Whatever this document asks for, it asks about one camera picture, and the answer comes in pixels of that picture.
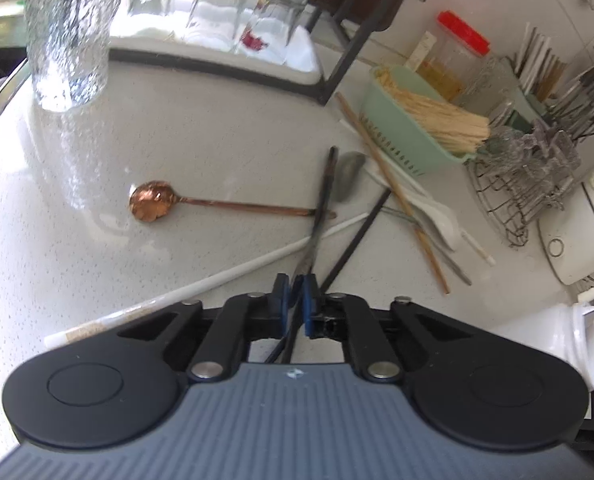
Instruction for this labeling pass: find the wooden chopstick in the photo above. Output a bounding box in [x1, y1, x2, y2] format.
[336, 92, 451, 295]
[358, 112, 410, 206]

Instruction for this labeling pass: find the white drain tray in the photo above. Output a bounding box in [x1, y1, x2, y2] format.
[107, 0, 328, 96]

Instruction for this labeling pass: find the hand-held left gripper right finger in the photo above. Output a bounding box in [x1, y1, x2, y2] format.
[297, 275, 482, 384]

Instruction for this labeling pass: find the grey embossed metal spoon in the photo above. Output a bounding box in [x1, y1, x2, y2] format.
[336, 151, 474, 286]

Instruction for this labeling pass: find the red lid plastic jar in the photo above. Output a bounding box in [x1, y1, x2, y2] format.
[419, 10, 492, 103]

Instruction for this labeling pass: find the copper spoon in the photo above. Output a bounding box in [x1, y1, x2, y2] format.
[129, 180, 338, 223]

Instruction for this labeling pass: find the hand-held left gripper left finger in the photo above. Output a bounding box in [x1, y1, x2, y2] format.
[114, 272, 298, 384]

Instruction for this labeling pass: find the white kitchen appliance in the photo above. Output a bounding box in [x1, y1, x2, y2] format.
[539, 170, 594, 286]

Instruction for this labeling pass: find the bunch of upright chopsticks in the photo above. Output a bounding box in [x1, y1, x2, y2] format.
[514, 22, 570, 103]

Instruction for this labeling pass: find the long white chopstick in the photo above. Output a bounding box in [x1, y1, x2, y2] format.
[338, 117, 496, 266]
[43, 212, 370, 353]

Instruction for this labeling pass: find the black metal rack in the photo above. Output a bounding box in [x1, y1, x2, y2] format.
[317, 0, 425, 107]

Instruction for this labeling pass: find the black chopstick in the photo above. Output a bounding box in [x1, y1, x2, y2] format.
[321, 192, 392, 292]
[264, 146, 340, 365]

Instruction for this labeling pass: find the wire glass rack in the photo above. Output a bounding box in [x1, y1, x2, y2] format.
[467, 125, 584, 249]

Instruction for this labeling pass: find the white ceramic spoon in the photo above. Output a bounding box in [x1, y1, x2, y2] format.
[364, 157, 464, 253]

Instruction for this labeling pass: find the green plastic basket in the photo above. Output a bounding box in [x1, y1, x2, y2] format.
[359, 65, 478, 178]

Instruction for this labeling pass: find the row of hanging utensils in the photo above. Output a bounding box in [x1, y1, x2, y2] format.
[547, 47, 594, 141]

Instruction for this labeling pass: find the white ceramic jar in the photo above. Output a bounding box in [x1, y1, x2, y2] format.
[569, 305, 594, 393]

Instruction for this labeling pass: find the bundle of bamboo sticks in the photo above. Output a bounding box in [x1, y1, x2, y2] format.
[377, 67, 492, 156]

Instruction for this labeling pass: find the tall textured glass pitcher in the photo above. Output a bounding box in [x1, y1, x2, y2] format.
[23, 0, 128, 113]

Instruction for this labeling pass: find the green chopstick holder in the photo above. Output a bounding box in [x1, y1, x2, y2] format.
[509, 85, 550, 133]

